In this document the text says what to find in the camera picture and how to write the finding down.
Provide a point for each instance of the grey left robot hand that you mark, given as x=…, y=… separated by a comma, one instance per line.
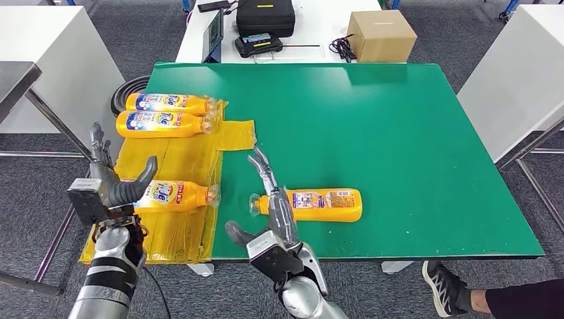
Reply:
x=110, y=185

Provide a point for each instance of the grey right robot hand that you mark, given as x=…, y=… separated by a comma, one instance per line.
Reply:
x=282, y=215

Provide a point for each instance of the orange detergent bottle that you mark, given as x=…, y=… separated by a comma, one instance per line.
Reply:
x=194, y=105
x=189, y=125
x=330, y=207
x=189, y=196

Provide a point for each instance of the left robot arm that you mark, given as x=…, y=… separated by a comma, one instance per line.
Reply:
x=105, y=281

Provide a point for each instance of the yellow plastic sheet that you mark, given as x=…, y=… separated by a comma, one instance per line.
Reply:
x=185, y=158

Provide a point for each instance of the white table foot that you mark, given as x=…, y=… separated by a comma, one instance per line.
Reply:
x=202, y=269
x=398, y=266

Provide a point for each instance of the black handheld controller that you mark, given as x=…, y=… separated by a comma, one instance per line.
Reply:
x=258, y=45

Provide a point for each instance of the dark tablet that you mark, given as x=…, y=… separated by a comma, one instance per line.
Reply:
x=212, y=36

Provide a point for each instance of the white table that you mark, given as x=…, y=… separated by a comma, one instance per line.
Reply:
x=313, y=24

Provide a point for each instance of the black carrying case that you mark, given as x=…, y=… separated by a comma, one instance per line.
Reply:
x=264, y=17

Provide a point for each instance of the cardboard box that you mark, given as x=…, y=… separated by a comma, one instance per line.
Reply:
x=381, y=37

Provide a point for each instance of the black phone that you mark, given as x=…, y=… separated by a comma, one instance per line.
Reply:
x=213, y=6

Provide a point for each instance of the blue metal rack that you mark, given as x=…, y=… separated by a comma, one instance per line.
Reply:
x=510, y=5

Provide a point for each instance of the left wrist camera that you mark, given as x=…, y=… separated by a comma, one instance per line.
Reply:
x=86, y=200

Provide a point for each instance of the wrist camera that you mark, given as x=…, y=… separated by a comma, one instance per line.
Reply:
x=86, y=200
x=273, y=257

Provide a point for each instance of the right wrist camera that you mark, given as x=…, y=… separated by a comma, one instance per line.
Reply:
x=273, y=257

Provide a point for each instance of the steel table frame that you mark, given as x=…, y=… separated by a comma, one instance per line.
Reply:
x=548, y=151
x=17, y=79

